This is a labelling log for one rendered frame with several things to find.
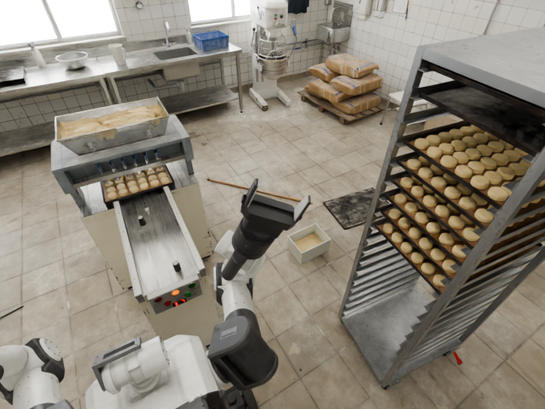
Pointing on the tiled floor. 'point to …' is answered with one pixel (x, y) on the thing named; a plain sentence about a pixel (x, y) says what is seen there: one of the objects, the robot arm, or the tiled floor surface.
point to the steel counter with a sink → (177, 67)
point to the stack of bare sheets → (352, 208)
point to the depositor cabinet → (194, 210)
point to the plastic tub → (308, 243)
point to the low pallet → (338, 109)
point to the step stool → (401, 101)
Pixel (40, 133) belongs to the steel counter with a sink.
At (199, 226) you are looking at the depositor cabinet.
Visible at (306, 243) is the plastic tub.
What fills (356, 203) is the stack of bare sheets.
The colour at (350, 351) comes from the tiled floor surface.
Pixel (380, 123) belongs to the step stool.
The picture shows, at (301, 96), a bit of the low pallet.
